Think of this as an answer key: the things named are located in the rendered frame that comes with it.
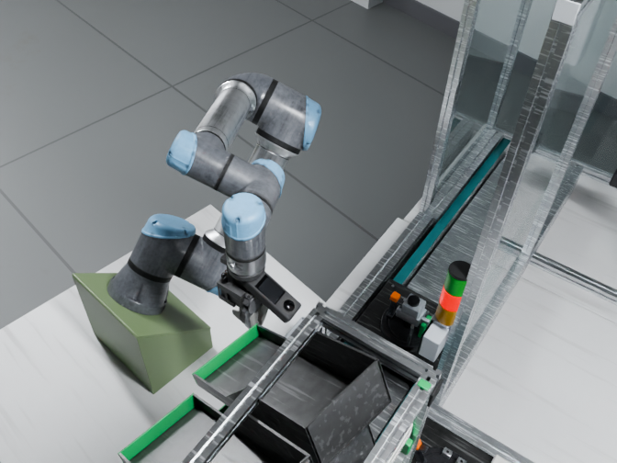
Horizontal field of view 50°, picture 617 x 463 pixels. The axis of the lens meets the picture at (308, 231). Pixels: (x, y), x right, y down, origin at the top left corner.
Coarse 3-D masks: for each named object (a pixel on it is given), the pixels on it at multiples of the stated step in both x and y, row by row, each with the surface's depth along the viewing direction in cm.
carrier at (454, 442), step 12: (432, 420) 154; (432, 432) 151; (444, 432) 152; (432, 444) 150; (444, 444) 150; (456, 444) 150; (468, 444) 150; (432, 456) 146; (444, 456) 145; (456, 456) 146; (468, 456) 148; (480, 456) 148
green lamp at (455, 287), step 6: (450, 276) 127; (444, 282) 130; (450, 282) 127; (456, 282) 126; (462, 282) 126; (444, 288) 130; (450, 288) 128; (456, 288) 127; (462, 288) 127; (450, 294) 129; (456, 294) 129; (462, 294) 129
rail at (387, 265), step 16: (416, 224) 198; (400, 240) 193; (416, 240) 195; (384, 256) 189; (400, 256) 189; (384, 272) 185; (368, 288) 181; (352, 304) 177; (368, 304) 181; (352, 320) 174; (336, 336) 170
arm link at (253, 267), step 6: (264, 252) 121; (228, 258) 121; (264, 258) 122; (228, 264) 122; (234, 264) 120; (240, 264) 119; (246, 264) 119; (252, 264) 120; (258, 264) 121; (264, 264) 123; (234, 270) 121; (240, 270) 121; (246, 270) 120; (252, 270) 121; (258, 270) 122
